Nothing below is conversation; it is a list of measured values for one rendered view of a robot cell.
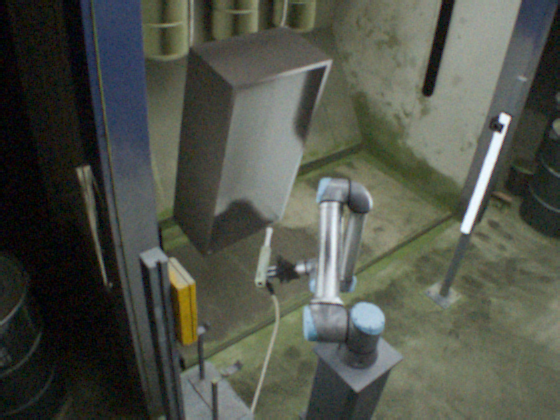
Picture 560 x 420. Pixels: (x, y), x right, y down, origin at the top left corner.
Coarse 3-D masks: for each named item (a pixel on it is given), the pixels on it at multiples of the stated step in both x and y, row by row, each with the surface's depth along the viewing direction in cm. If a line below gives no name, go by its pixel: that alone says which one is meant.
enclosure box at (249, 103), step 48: (192, 48) 228; (240, 48) 236; (288, 48) 245; (192, 96) 242; (240, 96) 278; (288, 96) 282; (192, 144) 260; (240, 144) 309; (288, 144) 298; (192, 192) 279; (240, 192) 342; (288, 192) 313; (192, 240) 303
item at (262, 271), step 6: (270, 228) 314; (270, 234) 311; (264, 246) 299; (264, 252) 294; (270, 252) 299; (264, 258) 289; (264, 264) 285; (258, 270) 282; (264, 270) 281; (258, 276) 276; (264, 276) 278; (258, 282) 275; (264, 282) 276; (270, 282) 289; (270, 288) 291; (270, 294) 294
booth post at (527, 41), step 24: (528, 0) 306; (552, 0) 300; (528, 24) 312; (528, 48) 318; (504, 72) 339; (528, 72) 330; (504, 96) 346; (480, 144) 377; (480, 168) 384; (456, 216) 419; (480, 216) 414
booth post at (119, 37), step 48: (96, 0) 131; (96, 96) 147; (144, 96) 158; (96, 144) 158; (144, 144) 168; (96, 192) 178; (144, 192) 179; (144, 240) 191; (144, 336) 221; (144, 384) 240
